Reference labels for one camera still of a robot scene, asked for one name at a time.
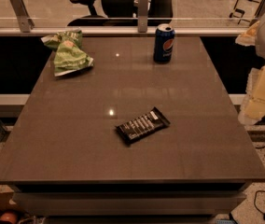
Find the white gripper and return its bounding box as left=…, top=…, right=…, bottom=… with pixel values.
left=235, top=13, right=265, bottom=125

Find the black rxbar chocolate bar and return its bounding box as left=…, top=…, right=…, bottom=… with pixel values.
left=116, top=107, right=171, bottom=145

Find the green jalapeno chip bag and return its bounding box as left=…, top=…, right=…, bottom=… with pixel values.
left=41, top=30, right=93, bottom=77

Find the blue pepsi can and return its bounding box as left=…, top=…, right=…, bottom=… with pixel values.
left=153, top=23, right=174, bottom=63

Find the black office chair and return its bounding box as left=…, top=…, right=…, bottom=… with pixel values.
left=68, top=0, right=173, bottom=26

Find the orange round object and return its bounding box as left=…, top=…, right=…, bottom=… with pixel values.
left=0, top=211, right=18, bottom=224

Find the yellow cart frame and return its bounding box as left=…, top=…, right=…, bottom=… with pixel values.
left=229, top=0, right=262, bottom=24

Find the middle metal railing bracket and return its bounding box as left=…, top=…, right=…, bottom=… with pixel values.
left=137, top=0, right=148, bottom=33

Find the left metal railing bracket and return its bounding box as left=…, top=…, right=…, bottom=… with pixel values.
left=9, top=0, right=35, bottom=33

